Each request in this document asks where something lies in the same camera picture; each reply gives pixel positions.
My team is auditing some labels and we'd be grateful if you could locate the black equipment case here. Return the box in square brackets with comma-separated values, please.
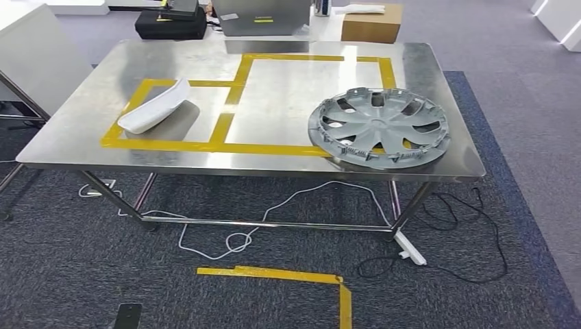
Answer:
[134, 5, 208, 41]

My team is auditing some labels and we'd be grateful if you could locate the grey plastic wheel hubcap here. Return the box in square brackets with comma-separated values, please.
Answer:
[308, 87, 452, 172]

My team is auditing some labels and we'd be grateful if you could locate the brown cardboard box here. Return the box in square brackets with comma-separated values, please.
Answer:
[341, 3, 404, 45]

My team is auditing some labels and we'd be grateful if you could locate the black device on case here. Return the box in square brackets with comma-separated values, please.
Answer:
[160, 0, 201, 22]

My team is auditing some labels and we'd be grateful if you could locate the grey floor outlet box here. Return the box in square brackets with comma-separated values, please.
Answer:
[85, 179, 117, 197]

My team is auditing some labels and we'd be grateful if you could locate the black floor cable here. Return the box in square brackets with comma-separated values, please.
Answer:
[357, 186, 508, 285]

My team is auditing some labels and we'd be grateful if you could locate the white desk side panel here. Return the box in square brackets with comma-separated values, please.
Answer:
[0, 4, 94, 117]

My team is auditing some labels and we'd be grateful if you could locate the white floor cable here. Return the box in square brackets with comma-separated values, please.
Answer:
[77, 180, 394, 262]

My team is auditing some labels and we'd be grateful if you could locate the yellow tape on workbench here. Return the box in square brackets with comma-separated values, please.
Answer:
[99, 53, 397, 159]

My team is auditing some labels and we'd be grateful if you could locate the stainless steel workbench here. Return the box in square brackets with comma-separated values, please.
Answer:
[16, 40, 487, 243]

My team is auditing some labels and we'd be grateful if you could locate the yellow floor tape marking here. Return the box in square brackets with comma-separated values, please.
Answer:
[196, 265, 354, 329]

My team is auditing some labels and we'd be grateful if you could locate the white curved car body part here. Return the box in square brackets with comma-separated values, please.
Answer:
[116, 77, 192, 136]

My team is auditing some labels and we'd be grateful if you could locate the white power strip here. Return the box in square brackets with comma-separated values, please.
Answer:
[393, 230, 428, 267]

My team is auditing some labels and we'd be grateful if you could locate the white flat item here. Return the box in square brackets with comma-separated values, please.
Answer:
[333, 3, 386, 16]

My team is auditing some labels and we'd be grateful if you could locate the grey metal box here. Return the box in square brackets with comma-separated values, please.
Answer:
[212, 0, 312, 38]

